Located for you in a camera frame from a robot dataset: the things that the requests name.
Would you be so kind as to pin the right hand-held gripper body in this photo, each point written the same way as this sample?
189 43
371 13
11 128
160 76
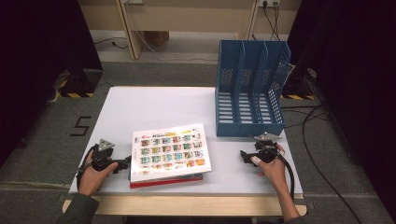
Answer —
264 151

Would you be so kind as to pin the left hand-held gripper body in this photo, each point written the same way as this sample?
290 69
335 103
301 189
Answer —
106 155

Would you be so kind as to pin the red cartoon book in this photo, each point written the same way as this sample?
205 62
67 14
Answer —
165 183

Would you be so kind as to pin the white picture-grid book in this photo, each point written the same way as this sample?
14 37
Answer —
171 152

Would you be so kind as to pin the blue file rack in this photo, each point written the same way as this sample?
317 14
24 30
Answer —
249 93

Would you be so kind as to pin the person's right hand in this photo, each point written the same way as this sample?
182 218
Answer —
274 171

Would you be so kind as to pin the person's left hand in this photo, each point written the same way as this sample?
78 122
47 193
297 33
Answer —
91 180

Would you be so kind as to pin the black striped-tape stand base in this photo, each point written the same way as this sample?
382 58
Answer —
299 90
79 84

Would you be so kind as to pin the black curtain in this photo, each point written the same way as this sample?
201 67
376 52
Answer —
351 77
37 62

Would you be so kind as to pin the white wall socket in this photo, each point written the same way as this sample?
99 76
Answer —
269 2

